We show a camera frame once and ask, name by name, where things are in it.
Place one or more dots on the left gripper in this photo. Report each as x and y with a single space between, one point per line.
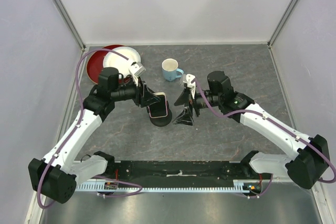
144 96

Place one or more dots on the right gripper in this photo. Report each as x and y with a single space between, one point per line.
185 117

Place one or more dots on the smartphone with beige case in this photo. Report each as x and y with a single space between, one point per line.
162 106

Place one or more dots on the black phone stand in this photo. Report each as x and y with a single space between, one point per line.
162 122

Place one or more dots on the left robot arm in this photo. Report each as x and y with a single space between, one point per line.
55 175

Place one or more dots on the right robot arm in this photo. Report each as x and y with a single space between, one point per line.
304 159

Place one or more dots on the light blue mug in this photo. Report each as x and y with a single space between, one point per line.
171 70

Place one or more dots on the white paper plate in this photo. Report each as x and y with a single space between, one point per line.
118 62

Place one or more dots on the red round plate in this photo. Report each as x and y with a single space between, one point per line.
95 65

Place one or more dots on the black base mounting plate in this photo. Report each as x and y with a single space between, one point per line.
179 174

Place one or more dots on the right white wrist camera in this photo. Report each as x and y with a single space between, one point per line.
189 79

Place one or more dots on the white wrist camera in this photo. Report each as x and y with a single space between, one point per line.
136 70
189 79

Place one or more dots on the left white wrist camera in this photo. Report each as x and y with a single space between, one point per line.
136 70

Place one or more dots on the white slotted cable duct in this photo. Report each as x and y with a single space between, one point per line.
103 186

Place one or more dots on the left aluminium frame post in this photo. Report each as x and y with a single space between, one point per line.
69 23

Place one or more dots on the aluminium frame post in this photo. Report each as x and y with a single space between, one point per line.
282 22
69 23

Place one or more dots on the right aluminium frame post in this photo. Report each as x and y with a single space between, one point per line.
282 22

